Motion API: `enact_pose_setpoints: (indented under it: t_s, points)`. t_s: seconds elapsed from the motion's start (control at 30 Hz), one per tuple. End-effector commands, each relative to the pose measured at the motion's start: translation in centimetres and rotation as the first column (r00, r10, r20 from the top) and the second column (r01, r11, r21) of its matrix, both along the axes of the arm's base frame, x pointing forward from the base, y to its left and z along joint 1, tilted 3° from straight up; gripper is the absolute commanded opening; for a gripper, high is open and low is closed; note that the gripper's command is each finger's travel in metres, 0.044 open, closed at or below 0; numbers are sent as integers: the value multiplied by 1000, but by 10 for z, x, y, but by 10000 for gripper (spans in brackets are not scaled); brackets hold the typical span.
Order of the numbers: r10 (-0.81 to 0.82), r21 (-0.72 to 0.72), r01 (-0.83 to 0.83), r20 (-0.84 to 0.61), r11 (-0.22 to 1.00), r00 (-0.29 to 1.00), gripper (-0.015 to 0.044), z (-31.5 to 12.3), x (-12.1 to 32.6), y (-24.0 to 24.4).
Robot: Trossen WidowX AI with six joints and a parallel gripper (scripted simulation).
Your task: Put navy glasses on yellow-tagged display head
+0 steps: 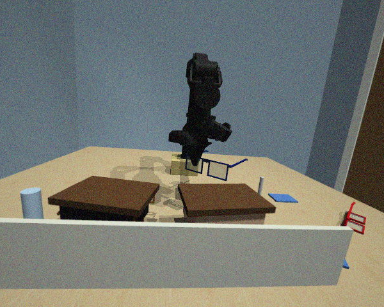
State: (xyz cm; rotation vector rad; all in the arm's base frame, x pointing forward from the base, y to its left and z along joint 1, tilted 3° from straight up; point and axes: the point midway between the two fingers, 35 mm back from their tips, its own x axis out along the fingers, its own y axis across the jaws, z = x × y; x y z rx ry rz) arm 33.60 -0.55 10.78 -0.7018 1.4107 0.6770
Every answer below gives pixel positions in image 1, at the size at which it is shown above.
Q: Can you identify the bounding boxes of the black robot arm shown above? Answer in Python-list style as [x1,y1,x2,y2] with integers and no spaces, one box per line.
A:
[186,53,232,142]

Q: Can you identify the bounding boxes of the white flat panel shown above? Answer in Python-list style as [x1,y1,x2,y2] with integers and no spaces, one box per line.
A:
[0,218,353,289]

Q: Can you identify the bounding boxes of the blue-grey cylinder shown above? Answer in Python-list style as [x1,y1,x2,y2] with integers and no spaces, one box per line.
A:
[20,188,44,219]

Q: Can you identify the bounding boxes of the navy glasses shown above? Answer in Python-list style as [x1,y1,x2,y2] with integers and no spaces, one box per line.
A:
[184,154,248,181]

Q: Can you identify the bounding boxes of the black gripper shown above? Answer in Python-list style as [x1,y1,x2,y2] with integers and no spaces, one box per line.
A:
[168,109,219,166]

